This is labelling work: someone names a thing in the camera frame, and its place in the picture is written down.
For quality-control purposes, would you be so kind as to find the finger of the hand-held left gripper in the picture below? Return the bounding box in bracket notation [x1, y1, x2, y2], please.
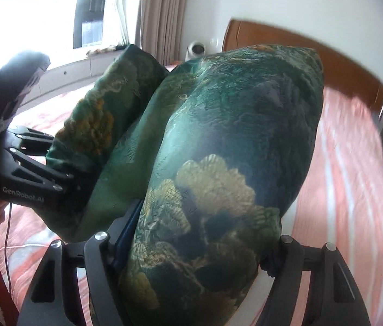
[8, 148, 83, 195]
[6, 125, 56, 158]

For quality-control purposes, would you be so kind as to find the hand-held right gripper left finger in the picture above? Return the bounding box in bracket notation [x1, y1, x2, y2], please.
[18, 202, 143, 326]

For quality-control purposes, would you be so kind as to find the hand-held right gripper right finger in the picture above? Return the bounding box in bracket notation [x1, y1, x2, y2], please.
[256, 234, 372, 326]

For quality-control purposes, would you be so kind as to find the green printed jacket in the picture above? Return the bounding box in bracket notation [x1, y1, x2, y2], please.
[45, 43, 325, 326]

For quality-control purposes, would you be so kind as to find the white window bench cabinet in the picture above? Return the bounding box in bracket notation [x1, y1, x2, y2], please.
[17, 50, 129, 111]

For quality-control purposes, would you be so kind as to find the window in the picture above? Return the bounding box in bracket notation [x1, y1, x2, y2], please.
[0, 0, 111, 62]

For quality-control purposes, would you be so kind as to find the white sheer curtain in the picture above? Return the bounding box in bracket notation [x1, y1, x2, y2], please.
[101, 0, 145, 49]

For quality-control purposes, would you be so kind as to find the brown curtain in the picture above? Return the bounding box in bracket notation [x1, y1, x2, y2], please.
[140, 0, 197, 66]

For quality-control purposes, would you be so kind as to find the white round fan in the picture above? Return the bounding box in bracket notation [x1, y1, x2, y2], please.
[186, 41, 210, 60]

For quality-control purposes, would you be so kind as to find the wooden headboard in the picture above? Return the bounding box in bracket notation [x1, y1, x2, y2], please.
[222, 18, 383, 117]

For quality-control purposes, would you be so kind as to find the thin grey cable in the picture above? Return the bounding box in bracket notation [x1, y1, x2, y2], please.
[3, 204, 21, 315]

